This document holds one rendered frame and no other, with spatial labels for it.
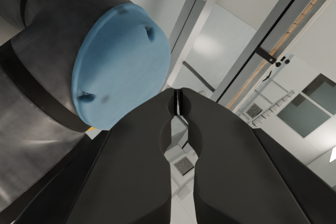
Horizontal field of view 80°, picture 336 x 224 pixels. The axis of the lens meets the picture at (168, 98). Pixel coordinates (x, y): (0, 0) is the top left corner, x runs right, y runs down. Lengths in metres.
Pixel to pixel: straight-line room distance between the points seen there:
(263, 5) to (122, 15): 1.44
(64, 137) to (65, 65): 0.07
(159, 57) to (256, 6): 1.42
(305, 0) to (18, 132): 0.87
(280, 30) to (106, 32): 0.79
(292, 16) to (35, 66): 0.83
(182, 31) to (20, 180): 1.03
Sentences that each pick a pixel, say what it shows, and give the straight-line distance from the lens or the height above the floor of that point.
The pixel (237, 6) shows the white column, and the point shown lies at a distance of 1.65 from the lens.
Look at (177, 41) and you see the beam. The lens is 1.17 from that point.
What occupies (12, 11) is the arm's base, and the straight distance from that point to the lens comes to 0.31.
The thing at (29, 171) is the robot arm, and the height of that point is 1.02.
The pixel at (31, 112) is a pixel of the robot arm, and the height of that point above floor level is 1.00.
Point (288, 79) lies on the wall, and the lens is 8.29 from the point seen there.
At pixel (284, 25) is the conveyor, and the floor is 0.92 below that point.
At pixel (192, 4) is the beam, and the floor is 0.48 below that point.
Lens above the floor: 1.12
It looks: 24 degrees down
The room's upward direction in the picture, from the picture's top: 137 degrees clockwise
